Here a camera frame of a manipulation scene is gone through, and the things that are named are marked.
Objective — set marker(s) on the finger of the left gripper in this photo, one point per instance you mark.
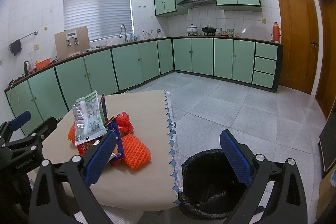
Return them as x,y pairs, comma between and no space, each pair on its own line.
33,140
21,120

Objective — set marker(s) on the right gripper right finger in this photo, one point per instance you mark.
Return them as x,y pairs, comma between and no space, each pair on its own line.
275,188

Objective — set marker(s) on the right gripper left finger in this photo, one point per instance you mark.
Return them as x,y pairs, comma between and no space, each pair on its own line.
49,202

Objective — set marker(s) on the green white milk carton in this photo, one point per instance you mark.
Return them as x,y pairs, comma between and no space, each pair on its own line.
88,121

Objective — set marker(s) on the blue chip bag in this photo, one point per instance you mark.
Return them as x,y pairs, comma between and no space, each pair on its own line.
118,152

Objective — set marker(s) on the orange foam fruit net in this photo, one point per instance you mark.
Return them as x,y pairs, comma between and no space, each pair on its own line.
136,154

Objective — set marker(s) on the red gold paper packet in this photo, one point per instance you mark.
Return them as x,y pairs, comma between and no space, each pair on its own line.
82,148

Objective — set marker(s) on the green lower kitchen cabinets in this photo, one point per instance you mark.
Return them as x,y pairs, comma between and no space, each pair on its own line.
53,90

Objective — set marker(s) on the black trash bin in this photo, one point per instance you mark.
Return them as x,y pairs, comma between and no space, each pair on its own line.
211,189

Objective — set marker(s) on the steel kettle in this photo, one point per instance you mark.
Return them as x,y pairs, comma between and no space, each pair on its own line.
27,67

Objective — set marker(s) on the orange basin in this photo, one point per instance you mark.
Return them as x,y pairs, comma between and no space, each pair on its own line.
42,64

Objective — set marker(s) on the dark towel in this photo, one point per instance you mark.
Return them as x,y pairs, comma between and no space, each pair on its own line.
15,47

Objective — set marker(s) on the dark cabinet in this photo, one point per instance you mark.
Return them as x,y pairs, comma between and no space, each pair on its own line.
327,144

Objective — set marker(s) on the red plastic bag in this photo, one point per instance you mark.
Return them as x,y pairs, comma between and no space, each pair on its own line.
124,124

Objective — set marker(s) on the cardboard box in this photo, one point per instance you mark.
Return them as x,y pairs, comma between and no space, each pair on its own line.
71,42

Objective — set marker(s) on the chrome faucet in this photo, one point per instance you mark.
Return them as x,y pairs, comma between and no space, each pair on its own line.
123,33

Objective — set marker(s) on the window blind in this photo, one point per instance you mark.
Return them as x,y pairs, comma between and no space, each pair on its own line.
102,17

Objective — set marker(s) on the brown wooden door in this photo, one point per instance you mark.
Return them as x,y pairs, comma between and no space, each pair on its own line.
299,36

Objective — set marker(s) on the orange thermos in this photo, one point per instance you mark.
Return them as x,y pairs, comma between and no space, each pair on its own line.
276,32

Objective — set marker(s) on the white cooking pot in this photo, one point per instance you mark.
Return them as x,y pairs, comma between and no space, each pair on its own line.
192,30

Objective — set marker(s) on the black wok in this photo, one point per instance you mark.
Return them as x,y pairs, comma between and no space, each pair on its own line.
208,30

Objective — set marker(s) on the range hood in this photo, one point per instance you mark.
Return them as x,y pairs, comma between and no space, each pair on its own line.
190,4

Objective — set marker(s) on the towel rail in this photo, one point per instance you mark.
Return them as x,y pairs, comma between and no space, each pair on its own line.
26,36

